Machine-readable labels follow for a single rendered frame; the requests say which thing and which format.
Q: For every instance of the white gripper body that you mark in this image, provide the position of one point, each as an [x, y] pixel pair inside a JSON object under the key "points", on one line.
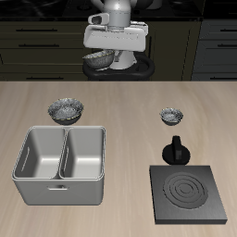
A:
{"points": [[115, 38]]}

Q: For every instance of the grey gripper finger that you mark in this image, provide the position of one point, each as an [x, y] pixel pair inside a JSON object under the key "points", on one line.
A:
{"points": [[118, 56]]}

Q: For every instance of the medium grey speckled bowl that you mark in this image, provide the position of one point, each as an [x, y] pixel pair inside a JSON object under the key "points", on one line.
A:
{"points": [[98, 59]]}

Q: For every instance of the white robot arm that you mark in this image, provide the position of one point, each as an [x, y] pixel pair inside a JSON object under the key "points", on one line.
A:
{"points": [[117, 14]]}

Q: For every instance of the large grey speckled bowl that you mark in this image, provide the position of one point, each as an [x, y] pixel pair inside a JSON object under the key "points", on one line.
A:
{"points": [[65, 111]]}

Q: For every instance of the small grey speckled bowl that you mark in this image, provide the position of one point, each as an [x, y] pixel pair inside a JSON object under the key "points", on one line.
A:
{"points": [[171, 115]]}

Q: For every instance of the dark olive kitchen cupboard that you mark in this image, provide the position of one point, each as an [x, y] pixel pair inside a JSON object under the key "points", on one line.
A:
{"points": [[46, 61]]}

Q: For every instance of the black kitchen countertop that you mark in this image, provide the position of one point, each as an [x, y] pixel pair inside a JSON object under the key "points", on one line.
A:
{"points": [[37, 9]]}

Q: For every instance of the dark grey kitchen cupboard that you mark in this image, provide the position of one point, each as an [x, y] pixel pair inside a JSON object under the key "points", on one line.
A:
{"points": [[216, 58]]}

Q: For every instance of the round black knob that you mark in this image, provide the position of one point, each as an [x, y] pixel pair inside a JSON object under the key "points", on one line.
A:
{"points": [[176, 152]]}

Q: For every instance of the white two-bin basket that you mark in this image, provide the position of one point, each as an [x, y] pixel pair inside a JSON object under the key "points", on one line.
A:
{"points": [[58, 185]]}

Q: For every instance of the dark grey stove plate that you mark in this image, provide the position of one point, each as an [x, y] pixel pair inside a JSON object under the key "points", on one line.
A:
{"points": [[185, 191]]}

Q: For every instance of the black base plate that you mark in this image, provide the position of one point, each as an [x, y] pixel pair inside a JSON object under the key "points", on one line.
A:
{"points": [[145, 69]]}

